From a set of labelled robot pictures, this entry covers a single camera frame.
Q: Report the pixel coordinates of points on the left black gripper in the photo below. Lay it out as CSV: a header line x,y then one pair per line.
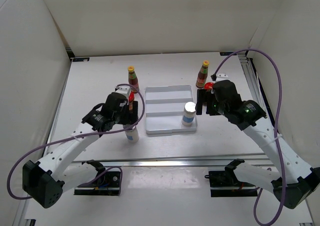
x,y
130,118

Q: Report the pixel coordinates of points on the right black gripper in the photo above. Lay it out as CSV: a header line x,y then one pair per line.
x,y
199,105

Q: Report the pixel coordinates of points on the silver-capped white shaker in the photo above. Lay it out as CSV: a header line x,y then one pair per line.
x,y
189,112
132,134

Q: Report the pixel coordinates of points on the red-lidded sauce jar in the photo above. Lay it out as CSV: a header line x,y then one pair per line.
x,y
207,87
131,99

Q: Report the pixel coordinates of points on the yellow-capped sauce bottle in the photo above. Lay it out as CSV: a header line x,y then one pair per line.
x,y
202,75
133,79

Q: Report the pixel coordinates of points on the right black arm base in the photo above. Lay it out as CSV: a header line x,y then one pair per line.
x,y
221,187

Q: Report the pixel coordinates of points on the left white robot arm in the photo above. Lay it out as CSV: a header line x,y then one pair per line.
x,y
49,177

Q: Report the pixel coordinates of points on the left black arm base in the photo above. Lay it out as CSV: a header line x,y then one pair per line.
x,y
109,184

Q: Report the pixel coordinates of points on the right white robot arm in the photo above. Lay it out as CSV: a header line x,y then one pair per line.
x,y
294,180

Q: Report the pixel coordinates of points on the white divided organizer tray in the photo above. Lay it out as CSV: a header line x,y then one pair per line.
x,y
164,108

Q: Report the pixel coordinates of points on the right black corner label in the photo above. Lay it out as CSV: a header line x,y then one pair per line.
x,y
227,53

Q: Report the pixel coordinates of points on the black corner label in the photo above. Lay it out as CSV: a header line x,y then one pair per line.
x,y
81,59
227,53

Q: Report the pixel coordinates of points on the left black corner label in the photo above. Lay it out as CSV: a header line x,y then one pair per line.
x,y
81,59

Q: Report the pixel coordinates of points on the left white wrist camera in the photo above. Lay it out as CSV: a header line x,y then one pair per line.
x,y
123,90

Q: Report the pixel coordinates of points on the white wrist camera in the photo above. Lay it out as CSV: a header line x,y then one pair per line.
x,y
219,77
123,90

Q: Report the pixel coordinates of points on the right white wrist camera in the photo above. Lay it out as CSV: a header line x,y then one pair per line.
x,y
219,77

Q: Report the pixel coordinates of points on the right aluminium rail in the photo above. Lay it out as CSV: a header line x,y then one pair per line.
x,y
252,79

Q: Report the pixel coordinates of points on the aluminium rail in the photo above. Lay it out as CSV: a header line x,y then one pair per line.
x,y
255,159
252,79

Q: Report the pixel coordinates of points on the front aluminium rail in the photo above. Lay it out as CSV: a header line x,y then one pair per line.
x,y
255,159

